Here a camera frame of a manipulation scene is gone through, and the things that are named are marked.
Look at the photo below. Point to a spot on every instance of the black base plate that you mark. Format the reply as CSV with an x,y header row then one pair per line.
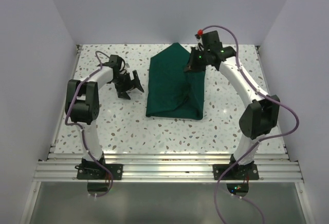
x,y
238,172
97,173

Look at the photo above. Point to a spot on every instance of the aluminium rail frame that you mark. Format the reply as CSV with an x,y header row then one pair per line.
x,y
159,149

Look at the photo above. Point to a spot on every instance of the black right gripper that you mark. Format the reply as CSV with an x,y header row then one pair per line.
x,y
192,67

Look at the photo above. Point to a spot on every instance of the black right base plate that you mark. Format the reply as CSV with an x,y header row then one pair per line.
x,y
238,172

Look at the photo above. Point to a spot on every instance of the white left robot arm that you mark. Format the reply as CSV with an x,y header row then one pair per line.
x,y
82,107

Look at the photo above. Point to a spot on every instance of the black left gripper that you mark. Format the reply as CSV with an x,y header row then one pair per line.
x,y
134,83

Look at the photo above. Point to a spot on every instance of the green surgical cloth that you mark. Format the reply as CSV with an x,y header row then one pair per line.
x,y
173,93

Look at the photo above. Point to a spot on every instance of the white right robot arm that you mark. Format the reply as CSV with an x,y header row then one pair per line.
x,y
261,110

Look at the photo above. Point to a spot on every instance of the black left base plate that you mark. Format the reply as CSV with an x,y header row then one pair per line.
x,y
97,173

